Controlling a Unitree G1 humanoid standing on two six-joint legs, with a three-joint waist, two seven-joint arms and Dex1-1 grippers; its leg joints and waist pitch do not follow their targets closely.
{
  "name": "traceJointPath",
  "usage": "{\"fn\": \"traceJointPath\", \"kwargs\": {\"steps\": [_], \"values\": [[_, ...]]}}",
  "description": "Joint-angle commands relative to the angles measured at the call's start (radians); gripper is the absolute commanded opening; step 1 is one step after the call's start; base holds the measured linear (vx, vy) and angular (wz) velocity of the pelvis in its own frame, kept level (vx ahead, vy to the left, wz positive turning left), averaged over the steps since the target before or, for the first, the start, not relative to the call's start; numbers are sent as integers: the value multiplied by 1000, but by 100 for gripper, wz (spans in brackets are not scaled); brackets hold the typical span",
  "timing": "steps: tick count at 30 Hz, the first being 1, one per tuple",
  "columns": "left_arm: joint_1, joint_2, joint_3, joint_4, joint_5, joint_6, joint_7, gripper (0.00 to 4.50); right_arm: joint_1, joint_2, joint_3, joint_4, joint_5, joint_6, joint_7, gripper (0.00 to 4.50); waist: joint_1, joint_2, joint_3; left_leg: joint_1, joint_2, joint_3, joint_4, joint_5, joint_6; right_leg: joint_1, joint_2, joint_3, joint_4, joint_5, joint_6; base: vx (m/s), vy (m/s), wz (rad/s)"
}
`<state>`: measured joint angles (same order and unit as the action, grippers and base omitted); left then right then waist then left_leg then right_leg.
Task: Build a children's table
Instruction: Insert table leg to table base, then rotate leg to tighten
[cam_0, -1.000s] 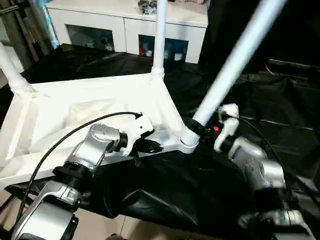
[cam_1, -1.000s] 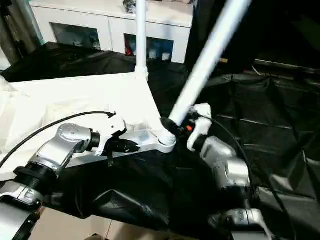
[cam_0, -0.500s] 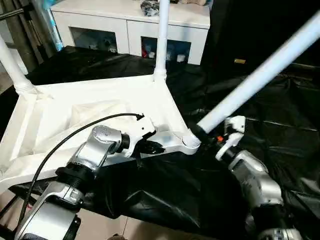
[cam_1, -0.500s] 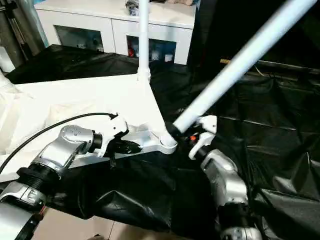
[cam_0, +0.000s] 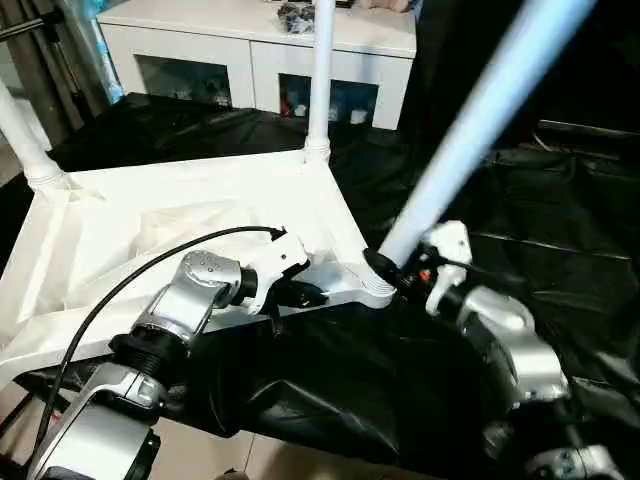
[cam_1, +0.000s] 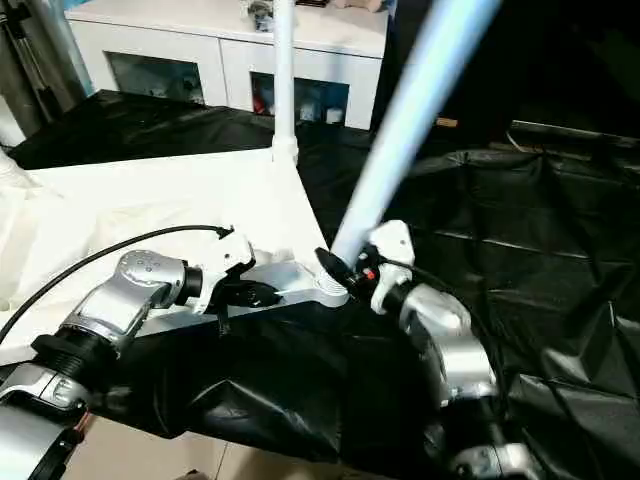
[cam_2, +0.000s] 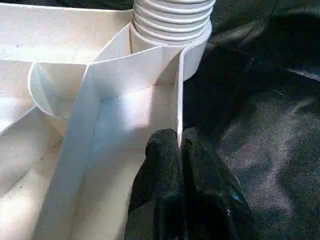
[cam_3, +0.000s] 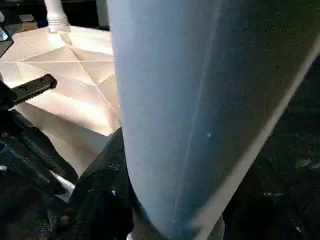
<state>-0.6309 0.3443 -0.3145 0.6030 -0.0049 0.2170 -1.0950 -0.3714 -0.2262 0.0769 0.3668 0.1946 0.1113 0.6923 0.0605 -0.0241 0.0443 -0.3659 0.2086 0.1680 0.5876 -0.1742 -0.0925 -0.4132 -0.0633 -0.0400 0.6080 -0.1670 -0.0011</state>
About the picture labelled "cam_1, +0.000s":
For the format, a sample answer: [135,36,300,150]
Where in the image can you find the white plastic table top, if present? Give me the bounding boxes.
[0,144,351,366]

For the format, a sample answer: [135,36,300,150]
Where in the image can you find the black plastic mat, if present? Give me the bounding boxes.
[0,88,640,480]

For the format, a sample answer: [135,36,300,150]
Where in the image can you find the black speaker cabinet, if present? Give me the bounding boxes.
[372,0,516,144]

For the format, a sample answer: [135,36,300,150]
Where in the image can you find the black metal rod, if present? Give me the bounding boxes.
[509,119,640,146]

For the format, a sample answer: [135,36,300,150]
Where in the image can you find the dark bag of small parts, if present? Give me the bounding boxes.
[247,0,276,26]

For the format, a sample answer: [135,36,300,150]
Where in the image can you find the white sideboard cabinet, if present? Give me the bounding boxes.
[64,0,391,130]

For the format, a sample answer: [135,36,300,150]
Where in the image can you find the white slanted pipe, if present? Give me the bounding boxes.
[0,92,26,146]

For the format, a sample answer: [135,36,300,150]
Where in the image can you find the grey metal tripod stand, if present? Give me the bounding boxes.
[0,0,94,126]

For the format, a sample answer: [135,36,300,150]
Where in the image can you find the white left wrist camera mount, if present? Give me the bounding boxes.
[187,227,257,315]

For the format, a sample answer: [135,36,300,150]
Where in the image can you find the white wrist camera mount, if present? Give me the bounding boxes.
[187,227,257,315]
[368,219,415,315]

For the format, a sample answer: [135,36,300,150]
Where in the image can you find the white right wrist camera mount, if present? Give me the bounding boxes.
[368,219,415,315]

